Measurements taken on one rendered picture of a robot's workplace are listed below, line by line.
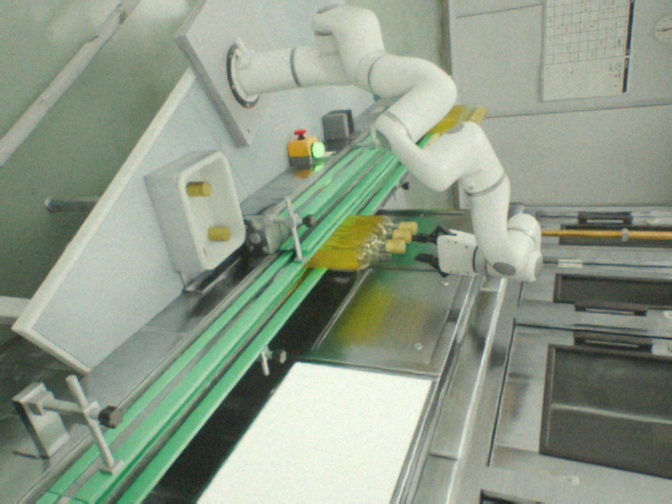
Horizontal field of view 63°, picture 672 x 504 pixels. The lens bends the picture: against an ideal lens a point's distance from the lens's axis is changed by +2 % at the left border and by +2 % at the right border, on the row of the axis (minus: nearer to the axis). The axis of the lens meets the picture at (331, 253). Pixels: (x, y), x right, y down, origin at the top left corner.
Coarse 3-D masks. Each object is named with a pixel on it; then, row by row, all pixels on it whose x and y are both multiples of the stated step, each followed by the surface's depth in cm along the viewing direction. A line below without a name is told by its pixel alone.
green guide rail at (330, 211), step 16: (368, 160) 189; (384, 160) 186; (352, 176) 176; (368, 176) 174; (336, 192) 165; (352, 192) 163; (320, 208) 155; (336, 208) 153; (320, 224) 144; (288, 240) 138; (304, 240) 137
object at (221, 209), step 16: (208, 160) 115; (224, 160) 121; (192, 176) 122; (208, 176) 124; (224, 176) 123; (224, 192) 125; (192, 208) 122; (208, 208) 127; (224, 208) 127; (192, 224) 111; (208, 224) 128; (224, 224) 129; (240, 224) 128; (208, 240) 128; (240, 240) 128; (208, 256) 121; (224, 256) 122
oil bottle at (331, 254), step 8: (320, 248) 139; (328, 248) 138; (336, 248) 137; (344, 248) 137; (352, 248) 136; (360, 248) 135; (368, 248) 136; (312, 256) 140; (320, 256) 139; (328, 256) 138; (336, 256) 137; (344, 256) 136; (352, 256) 135; (360, 256) 134; (368, 256) 135; (312, 264) 141; (320, 264) 140; (328, 264) 139; (336, 264) 138; (344, 264) 137; (352, 264) 136; (360, 264) 135; (368, 264) 136
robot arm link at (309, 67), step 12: (324, 36) 120; (300, 48) 127; (312, 48) 129; (324, 48) 122; (336, 48) 121; (300, 60) 126; (312, 60) 126; (324, 60) 124; (336, 60) 122; (300, 72) 127; (312, 72) 126; (324, 72) 125; (336, 72) 124; (300, 84) 130; (312, 84) 129; (324, 84) 128; (336, 84) 127; (348, 84) 127
